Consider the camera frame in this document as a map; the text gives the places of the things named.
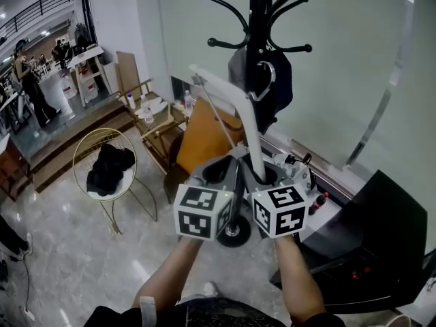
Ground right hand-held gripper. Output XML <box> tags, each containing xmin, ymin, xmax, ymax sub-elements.
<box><xmin>242</xmin><ymin>161</ymin><xmax>309</xmax><ymax>240</ymax></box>

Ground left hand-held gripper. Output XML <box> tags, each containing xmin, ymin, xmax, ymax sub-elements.
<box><xmin>173</xmin><ymin>145</ymin><xmax>247</xmax><ymax>242</ymax></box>

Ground white clothes hanger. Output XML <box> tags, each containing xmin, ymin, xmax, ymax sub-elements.
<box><xmin>188</xmin><ymin>61</ymin><xmax>276</xmax><ymax>185</ymax></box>

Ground black coat stand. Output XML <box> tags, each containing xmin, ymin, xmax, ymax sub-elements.
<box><xmin>191</xmin><ymin>0</ymin><xmax>313</xmax><ymax>249</ymax></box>

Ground person's left forearm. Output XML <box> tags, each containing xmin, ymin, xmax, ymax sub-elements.
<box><xmin>131</xmin><ymin>234</ymin><xmax>206</xmax><ymax>318</ymax></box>

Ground person's right forearm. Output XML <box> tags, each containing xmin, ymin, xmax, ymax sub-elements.
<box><xmin>273</xmin><ymin>232</ymin><xmax>328</xmax><ymax>324</ymax></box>

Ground dark soda bottle red cap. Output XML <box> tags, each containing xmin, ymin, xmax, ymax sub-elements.
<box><xmin>307</xmin><ymin>191</ymin><xmax>330</xmax><ymax>217</ymax></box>

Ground dark hanging garment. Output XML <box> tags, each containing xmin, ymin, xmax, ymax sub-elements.
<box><xmin>227</xmin><ymin>45</ymin><xmax>294</xmax><ymax>136</ymax></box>

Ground wooden folding chair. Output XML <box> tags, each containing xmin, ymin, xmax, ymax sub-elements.
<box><xmin>116</xmin><ymin>78</ymin><xmax>189</xmax><ymax>174</ymax></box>

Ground black cabinet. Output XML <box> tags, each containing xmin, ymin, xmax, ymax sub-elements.
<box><xmin>268</xmin><ymin>168</ymin><xmax>429</xmax><ymax>315</ymax></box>

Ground clear water bottle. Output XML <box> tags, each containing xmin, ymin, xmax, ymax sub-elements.
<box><xmin>140</xmin><ymin>94</ymin><xmax>155</xmax><ymax>125</ymax></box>

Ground person's white shoe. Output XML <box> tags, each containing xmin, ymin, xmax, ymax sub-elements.
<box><xmin>203</xmin><ymin>280</ymin><xmax>219</xmax><ymax>298</ymax></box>

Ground person's black shorts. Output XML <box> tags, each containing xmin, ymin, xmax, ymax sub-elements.
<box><xmin>83</xmin><ymin>297</ymin><xmax>347</xmax><ymax>327</ymax></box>

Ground black crumpled garment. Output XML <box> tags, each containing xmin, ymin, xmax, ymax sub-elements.
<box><xmin>85</xmin><ymin>143</ymin><xmax>136</xmax><ymax>198</ymax></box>

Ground brown cardboard panel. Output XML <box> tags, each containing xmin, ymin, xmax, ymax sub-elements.
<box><xmin>115</xmin><ymin>50</ymin><xmax>142</xmax><ymax>97</ymax></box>

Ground wooden step platform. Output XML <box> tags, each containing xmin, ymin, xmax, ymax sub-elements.
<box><xmin>29</xmin><ymin>92</ymin><xmax>138</xmax><ymax>194</ymax></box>

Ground white cup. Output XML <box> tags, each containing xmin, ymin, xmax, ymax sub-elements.
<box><xmin>390</xmin><ymin>313</ymin><xmax>414</xmax><ymax>327</ymax></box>

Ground large water jug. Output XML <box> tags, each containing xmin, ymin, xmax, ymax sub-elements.
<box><xmin>80</xmin><ymin>76</ymin><xmax>100</xmax><ymax>104</ymax></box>
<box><xmin>59</xmin><ymin>72</ymin><xmax>78</xmax><ymax>100</ymax></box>

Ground white table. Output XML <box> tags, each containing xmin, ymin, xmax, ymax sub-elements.
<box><xmin>67</xmin><ymin>45</ymin><xmax>106</xmax><ymax>108</ymax></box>

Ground brown wooden furniture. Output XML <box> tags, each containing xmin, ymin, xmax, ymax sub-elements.
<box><xmin>0</xmin><ymin>133</ymin><xmax>34</xmax><ymax>203</ymax></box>

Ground black metal railing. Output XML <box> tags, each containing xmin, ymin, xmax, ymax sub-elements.
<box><xmin>0</xmin><ymin>0</ymin><xmax>73</xmax><ymax>42</ymax></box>

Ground gold wire round chair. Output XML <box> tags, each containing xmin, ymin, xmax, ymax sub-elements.
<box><xmin>72</xmin><ymin>127</ymin><xmax>159</xmax><ymax>235</ymax></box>

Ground white wrist strap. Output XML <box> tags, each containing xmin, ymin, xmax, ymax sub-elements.
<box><xmin>139</xmin><ymin>296</ymin><xmax>158</xmax><ymax>327</ymax></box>

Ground black floor cable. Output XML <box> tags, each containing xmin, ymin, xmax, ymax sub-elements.
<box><xmin>0</xmin><ymin>249</ymin><xmax>37</xmax><ymax>322</ymax></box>

